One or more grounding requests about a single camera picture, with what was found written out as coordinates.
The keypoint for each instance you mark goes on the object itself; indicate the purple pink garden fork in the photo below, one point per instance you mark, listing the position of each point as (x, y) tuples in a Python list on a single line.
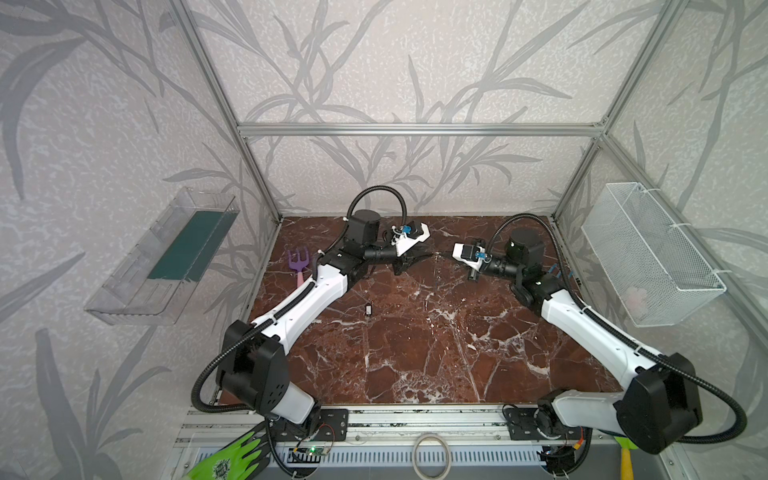
[(298, 261)]

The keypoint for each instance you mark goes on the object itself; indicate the clear plastic wall shelf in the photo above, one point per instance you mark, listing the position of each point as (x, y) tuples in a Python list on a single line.
[(153, 284)]

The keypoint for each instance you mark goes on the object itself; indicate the green yellow toy shovel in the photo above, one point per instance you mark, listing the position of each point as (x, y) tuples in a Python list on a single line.
[(626, 466)]

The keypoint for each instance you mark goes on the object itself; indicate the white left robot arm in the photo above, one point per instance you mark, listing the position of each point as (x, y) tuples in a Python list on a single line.
[(254, 368)]

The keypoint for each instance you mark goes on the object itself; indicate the green black work glove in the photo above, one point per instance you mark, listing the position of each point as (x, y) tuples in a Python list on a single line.
[(244, 458)]

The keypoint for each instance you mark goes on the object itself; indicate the steel perforated key holder plate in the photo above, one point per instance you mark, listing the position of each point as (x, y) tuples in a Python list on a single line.
[(444, 268)]

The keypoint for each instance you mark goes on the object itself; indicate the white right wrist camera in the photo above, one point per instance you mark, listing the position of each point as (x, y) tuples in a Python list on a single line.
[(463, 252)]

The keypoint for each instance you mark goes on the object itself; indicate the white wire mesh basket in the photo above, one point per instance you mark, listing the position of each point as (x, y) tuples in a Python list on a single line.
[(660, 277)]

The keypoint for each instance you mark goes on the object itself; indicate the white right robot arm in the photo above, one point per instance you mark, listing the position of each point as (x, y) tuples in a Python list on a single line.
[(656, 406)]

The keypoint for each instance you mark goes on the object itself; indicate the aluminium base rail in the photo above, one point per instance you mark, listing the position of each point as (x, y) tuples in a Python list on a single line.
[(432, 435)]

